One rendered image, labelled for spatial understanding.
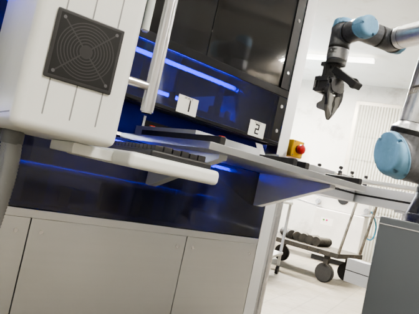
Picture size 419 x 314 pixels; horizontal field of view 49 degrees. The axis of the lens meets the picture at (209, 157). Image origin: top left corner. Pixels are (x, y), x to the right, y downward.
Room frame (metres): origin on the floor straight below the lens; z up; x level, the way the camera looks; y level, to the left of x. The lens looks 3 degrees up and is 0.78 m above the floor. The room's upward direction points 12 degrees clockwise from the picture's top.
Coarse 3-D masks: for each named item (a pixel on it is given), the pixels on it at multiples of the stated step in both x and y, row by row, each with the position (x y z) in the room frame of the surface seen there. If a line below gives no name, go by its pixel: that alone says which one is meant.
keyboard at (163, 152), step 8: (120, 144) 1.06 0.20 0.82; (128, 144) 1.02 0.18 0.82; (136, 144) 0.98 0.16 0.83; (144, 144) 0.94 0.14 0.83; (144, 152) 0.91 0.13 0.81; (152, 152) 0.88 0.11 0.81; (160, 152) 0.89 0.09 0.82; (168, 152) 0.91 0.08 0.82; (176, 152) 0.92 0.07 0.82; (184, 152) 0.93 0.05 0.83; (176, 160) 0.91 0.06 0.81; (184, 160) 0.92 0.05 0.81; (192, 160) 0.93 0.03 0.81; (200, 160) 0.95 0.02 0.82; (208, 168) 0.95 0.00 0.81
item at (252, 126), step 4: (252, 120) 1.76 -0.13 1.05; (252, 124) 1.76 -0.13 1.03; (260, 124) 1.79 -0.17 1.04; (264, 124) 1.80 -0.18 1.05; (252, 128) 1.77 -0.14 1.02; (260, 128) 1.79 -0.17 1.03; (264, 128) 1.81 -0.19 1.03; (248, 132) 1.76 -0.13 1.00; (252, 132) 1.77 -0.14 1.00; (256, 132) 1.78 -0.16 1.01; (260, 132) 1.80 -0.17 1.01; (256, 136) 1.79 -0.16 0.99; (260, 136) 1.80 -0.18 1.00
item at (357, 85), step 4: (336, 68) 1.59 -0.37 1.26; (332, 72) 1.61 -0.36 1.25; (336, 72) 1.59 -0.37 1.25; (340, 72) 1.58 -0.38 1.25; (344, 72) 1.57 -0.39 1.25; (340, 76) 1.58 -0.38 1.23; (344, 76) 1.57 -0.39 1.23; (348, 76) 1.55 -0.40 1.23; (344, 80) 1.56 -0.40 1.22; (348, 80) 1.55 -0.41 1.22; (352, 80) 1.54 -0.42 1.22; (356, 80) 1.54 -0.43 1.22; (348, 84) 1.55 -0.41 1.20; (352, 84) 1.54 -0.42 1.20; (356, 84) 1.54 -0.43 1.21; (360, 84) 1.55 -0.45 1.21; (352, 88) 1.56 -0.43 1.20; (356, 88) 1.55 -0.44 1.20
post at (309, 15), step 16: (304, 16) 1.87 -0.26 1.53; (304, 32) 1.88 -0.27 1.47; (304, 48) 1.89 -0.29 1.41; (304, 64) 1.90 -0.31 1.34; (288, 96) 1.87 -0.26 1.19; (288, 112) 1.88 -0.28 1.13; (288, 128) 1.89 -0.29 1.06; (288, 144) 1.90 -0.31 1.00; (272, 208) 1.89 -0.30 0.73; (256, 256) 1.87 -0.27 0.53; (256, 272) 1.88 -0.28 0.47; (256, 288) 1.90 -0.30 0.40
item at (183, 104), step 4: (180, 96) 1.55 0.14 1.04; (184, 96) 1.56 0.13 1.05; (180, 100) 1.55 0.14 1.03; (184, 100) 1.56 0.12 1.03; (188, 100) 1.57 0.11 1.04; (192, 100) 1.58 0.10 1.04; (196, 100) 1.59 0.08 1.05; (180, 104) 1.55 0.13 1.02; (184, 104) 1.56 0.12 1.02; (188, 104) 1.57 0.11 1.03; (192, 104) 1.58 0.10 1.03; (196, 104) 1.59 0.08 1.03; (176, 108) 1.55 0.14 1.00; (180, 108) 1.56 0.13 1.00; (184, 108) 1.57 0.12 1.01; (192, 108) 1.59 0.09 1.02; (196, 108) 1.60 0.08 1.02; (180, 112) 1.56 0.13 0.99; (184, 112) 1.57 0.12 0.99; (188, 112) 1.58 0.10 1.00; (192, 112) 1.59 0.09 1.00; (192, 116) 1.59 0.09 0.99
